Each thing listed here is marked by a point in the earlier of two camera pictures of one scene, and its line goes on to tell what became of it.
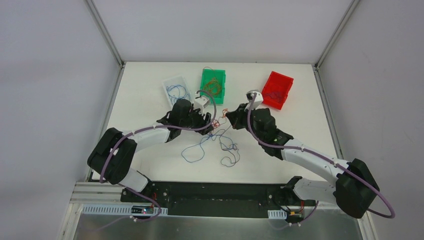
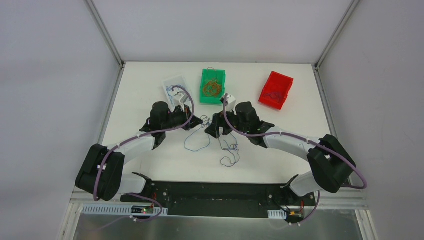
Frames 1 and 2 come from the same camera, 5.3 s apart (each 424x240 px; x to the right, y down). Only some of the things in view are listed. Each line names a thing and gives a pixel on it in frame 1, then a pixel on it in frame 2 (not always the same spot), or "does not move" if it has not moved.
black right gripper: [240, 116] → [219, 124]
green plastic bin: [213, 81] does not move
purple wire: [274, 95] does not move
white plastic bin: [176, 89] does not move
